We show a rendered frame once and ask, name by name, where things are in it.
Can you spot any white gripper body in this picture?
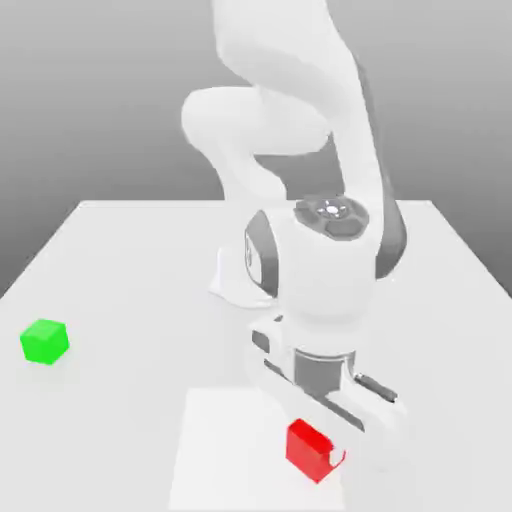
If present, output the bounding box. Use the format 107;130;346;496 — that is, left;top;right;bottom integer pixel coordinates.
246;353;409;451

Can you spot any small green cube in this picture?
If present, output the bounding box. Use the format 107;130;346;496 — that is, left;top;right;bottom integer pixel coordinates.
18;318;71;367

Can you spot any small red cube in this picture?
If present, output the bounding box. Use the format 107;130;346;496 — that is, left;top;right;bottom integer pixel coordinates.
284;417;348;485

